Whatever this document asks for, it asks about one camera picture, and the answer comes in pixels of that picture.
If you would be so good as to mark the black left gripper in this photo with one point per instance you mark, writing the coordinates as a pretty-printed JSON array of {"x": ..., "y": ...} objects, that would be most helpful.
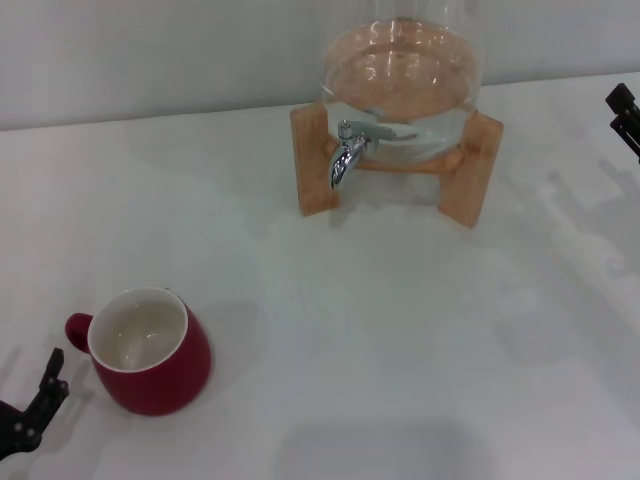
[{"x": 15, "y": 430}]

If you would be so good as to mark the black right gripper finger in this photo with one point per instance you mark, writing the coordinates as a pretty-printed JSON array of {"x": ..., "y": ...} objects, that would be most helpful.
[{"x": 625, "y": 125}]

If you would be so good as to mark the red ceramic cup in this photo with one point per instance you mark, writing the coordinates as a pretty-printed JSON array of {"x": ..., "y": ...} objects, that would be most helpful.
[{"x": 165, "y": 385}]

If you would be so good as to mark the chrome faucet tap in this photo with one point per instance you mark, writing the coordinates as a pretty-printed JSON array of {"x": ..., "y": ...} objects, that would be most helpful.
[{"x": 342, "y": 160}]

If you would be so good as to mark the glass drink dispenser jar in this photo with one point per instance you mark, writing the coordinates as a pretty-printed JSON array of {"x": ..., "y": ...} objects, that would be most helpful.
[{"x": 400, "y": 70}]

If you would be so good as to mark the wooden dispenser stand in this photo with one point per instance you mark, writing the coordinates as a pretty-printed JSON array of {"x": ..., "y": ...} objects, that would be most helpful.
[{"x": 312, "y": 165}]

